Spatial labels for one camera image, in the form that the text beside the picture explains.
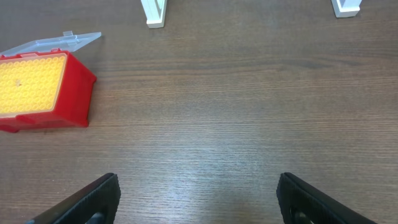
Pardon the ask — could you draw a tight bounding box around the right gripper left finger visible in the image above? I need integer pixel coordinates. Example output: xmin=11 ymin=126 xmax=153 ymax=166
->
xmin=24 ymin=172 xmax=122 ymax=224

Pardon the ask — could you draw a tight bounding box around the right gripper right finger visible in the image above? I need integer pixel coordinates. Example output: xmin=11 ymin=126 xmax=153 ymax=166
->
xmin=275 ymin=172 xmax=379 ymax=224

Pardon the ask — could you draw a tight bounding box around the red and yellow tip box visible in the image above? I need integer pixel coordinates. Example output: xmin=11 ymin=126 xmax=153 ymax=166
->
xmin=0 ymin=30 xmax=103 ymax=134

